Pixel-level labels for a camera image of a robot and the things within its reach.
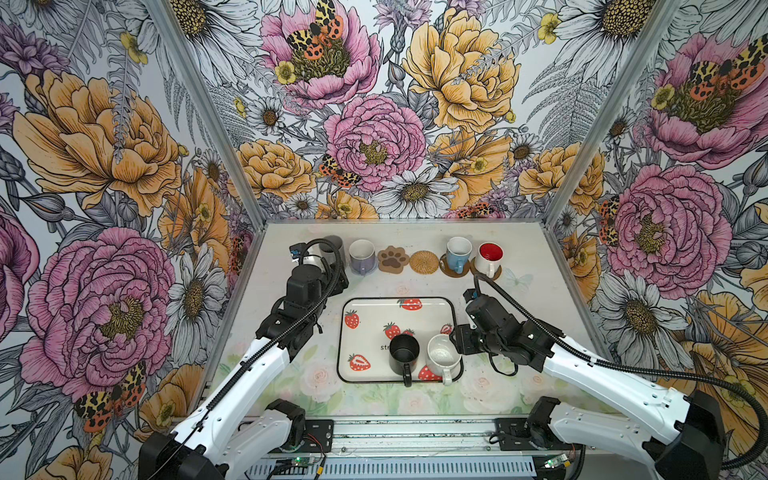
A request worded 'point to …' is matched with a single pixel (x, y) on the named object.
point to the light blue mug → (458, 251)
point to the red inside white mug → (489, 256)
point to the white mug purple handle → (362, 255)
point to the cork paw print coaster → (392, 259)
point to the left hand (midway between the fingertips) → (331, 274)
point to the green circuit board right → (552, 463)
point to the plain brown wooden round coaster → (475, 270)
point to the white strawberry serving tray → (366, 327)
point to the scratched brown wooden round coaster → (445, 267)
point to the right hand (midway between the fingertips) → (461, 346)
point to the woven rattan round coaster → (424, 262)
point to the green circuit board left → (298, 461)
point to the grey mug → (328, 251)
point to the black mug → (403, 354)
